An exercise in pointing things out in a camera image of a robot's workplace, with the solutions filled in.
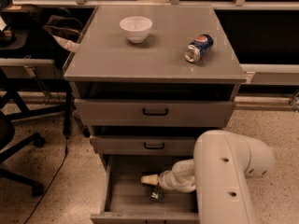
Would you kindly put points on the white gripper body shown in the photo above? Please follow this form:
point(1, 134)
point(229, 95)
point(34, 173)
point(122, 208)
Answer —
point(164, 180)

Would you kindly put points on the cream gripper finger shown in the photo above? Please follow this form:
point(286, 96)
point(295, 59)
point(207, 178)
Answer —
point(150, 179)

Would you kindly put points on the green soda can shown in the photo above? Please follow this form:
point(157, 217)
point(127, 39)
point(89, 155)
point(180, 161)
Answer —
point(157, 194)

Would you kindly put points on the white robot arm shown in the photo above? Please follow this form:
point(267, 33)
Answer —
point(218, 172)

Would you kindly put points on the bottom grey open drawer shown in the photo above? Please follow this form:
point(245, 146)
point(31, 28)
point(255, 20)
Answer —
point(127, 200)

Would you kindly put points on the middle grey drawer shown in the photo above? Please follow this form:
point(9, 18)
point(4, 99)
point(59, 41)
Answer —
point(133, 145)

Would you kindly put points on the top grey drawer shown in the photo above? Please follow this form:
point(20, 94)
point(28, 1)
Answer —
point(129, 113)

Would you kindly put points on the grey drawer cabinet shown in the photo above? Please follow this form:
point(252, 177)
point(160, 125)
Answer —
point(108, 66)

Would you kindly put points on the blue pepsi can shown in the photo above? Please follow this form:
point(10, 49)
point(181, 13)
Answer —
point(198, 48)

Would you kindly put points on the black office chair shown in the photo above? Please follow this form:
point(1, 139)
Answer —
point(7, 132)

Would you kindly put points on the white ceramic bowl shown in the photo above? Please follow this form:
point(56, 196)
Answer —
point(136, 28)

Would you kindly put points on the dark side desk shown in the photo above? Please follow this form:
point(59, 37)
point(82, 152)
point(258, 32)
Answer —
point(33, 61)

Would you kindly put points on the dark bag on desk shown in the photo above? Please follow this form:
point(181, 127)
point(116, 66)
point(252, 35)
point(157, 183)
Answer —
point(65, 27)

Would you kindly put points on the black middle drawer handle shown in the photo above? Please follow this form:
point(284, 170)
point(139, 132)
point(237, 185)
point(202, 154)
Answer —
point(157, 146)

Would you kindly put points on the black drawer handle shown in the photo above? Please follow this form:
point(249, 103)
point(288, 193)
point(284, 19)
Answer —
point(157, 146)
point(148, 112)

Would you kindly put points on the black top drawer handle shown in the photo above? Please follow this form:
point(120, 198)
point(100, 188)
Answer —
point(148, 112)

